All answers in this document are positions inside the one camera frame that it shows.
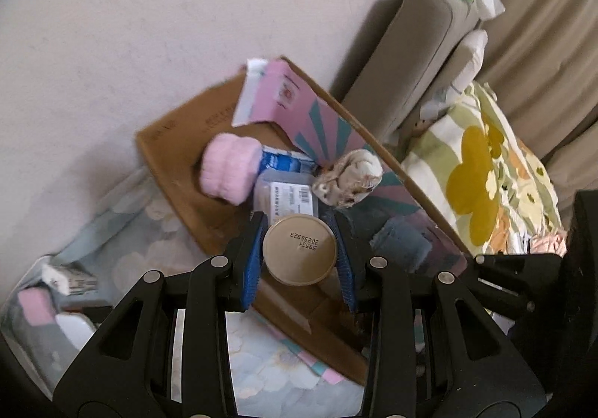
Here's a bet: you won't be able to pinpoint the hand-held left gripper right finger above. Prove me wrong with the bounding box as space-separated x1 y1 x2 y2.
327 211 547 418

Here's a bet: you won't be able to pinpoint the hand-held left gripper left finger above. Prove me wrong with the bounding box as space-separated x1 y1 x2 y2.
52 211 269 418

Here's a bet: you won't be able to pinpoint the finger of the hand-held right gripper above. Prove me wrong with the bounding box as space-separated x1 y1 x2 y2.
468 253 564 322

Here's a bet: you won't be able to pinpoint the dark blue cloth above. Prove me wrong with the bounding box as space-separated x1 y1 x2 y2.
346 202 439 275

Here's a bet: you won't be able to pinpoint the clear plastic labelled package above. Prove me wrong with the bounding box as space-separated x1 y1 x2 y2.
253 167 319 219

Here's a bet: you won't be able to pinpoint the pink fluffy sock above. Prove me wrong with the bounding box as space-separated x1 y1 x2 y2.
200 133 263 207

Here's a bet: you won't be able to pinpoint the white patterned socks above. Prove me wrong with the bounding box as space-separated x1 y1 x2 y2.
311 148 384 209

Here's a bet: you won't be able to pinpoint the blue tissue packet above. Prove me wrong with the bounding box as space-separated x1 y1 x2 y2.
258 146 319 177

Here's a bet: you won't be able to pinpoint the pink printed cardboard box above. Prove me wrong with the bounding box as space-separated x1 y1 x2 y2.
135 56 474 387

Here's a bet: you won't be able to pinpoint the yellow green floral blanket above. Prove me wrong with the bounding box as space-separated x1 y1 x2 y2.
401 81 570 256

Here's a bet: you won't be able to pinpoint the small white printed box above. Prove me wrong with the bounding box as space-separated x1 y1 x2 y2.
41 263 100 296

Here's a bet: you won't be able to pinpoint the white charger plug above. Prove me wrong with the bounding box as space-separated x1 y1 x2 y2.
55 312 97 350

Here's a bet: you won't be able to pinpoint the light grey pillow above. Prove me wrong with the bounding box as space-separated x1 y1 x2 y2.
413 29 489 121

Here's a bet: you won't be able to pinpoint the pink flat block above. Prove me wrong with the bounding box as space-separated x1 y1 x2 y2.
18 287 56 326

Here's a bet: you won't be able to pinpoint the beige curtain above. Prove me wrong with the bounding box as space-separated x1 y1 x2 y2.
477 0 598 223

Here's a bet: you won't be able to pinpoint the grey sofa cushion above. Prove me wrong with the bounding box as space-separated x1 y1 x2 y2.
345 0 483 144

